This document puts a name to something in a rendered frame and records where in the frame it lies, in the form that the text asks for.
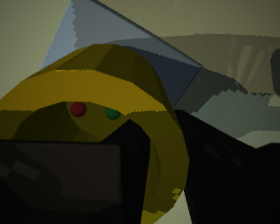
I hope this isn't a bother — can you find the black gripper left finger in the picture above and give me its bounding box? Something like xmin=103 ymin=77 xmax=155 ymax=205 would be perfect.
xmin=0 ymin=119 xmax=150 ymax=224

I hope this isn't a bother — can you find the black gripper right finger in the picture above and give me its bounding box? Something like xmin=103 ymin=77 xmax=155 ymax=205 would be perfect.
xmin=174 ymin=110 xmax=280 ymax=224

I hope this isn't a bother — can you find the green marble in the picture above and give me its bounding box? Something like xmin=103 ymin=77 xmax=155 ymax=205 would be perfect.
xmin=105 ymin=107 xmax=121 ymax=120

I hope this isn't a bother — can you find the dark red marble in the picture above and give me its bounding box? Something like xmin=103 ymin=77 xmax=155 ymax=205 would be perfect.
xmin=70 ymin=102 xmax=86 ymax=117

